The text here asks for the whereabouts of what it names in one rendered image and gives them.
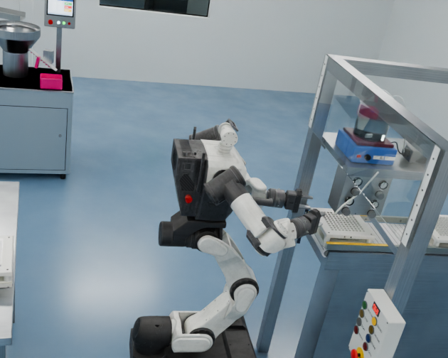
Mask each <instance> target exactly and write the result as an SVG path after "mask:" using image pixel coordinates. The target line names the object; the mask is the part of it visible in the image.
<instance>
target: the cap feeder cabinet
mask: <svg viewBox="0 0 448 358"><path fill-rule="evenodd" d="M41 73H46V74H57V75H62V76H63V88H62V90H58V89H41V88H40V74H41ZM73 94H74V89H73V80H72V75H71V71H70V70H66V69H60V73H55V71H54V70H53V69H52V68H46V67H38V68H35V67H28V76H27V77H24V78H12V77H7V76H5V75H3V65H0V173H42V174H60V179H65V174H70V150H71V133H72V118H73Z"/></svg>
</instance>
